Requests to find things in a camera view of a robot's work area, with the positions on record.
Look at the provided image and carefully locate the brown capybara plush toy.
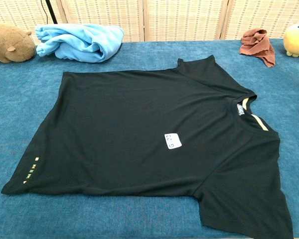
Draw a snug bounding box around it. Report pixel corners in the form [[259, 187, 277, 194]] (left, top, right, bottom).
[[0, 20, 37, 63]]

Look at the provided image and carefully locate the white paper label sticker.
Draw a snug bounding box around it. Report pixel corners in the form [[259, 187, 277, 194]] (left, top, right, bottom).
[[164, 133, 184, 150]]

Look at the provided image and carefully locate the black T-shirt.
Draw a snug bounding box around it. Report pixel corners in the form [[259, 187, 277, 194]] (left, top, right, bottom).
[[1, 55, 294, 239]]

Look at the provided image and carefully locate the black tripod pole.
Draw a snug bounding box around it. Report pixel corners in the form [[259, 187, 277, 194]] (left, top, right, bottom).
[[45, 0, 58, 24]]

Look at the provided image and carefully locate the yellow plush toy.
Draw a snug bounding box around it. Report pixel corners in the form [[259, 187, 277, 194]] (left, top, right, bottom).
[[283, 22, 299, 58]]

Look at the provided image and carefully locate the rust brown cloth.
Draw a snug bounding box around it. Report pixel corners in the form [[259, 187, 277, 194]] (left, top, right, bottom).
[[239, 28, 276, 68]]

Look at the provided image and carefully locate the light blue towel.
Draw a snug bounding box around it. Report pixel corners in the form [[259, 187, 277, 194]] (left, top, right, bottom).
[[35, 23, 125, 63]]

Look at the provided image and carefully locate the thin black cable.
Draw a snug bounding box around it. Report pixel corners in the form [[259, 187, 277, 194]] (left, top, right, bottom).
[[40, 0, 49, 24]]

